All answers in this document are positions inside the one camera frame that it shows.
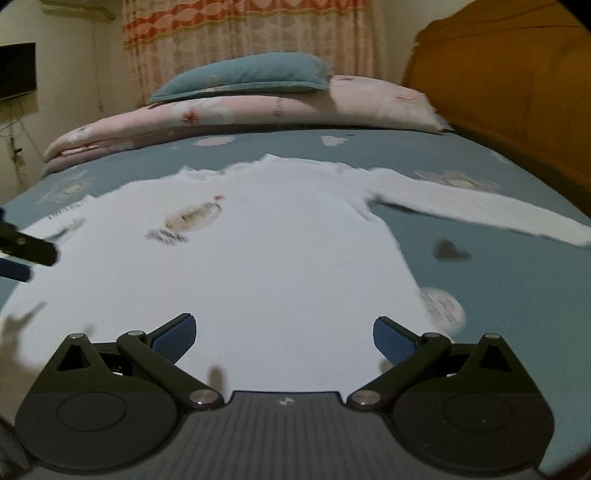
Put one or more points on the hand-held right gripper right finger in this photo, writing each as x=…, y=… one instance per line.
x=392, y=339

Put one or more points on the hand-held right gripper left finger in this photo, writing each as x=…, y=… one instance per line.
x=178, y=337

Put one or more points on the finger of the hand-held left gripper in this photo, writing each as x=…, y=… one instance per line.
x=14, y=270
x=32, y=249

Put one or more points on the white long-sleeved shirt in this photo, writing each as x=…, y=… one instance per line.
x=277, y=254

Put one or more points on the bed with teal floral sheet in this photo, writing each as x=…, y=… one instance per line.
x=508, y=286

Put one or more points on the pink floral folded quilt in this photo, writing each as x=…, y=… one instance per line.
x=346, y=106

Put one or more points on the teal pillow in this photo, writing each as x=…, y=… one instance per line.
x=244, y=74

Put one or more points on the wooden headboard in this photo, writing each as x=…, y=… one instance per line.
x=508, y=83

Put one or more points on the patterned window curtain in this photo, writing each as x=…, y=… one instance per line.
x=254, y=27

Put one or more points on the black wall screen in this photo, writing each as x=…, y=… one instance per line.
x=16, y=69

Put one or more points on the wall air conditioner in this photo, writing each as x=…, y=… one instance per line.
x=78, y=7

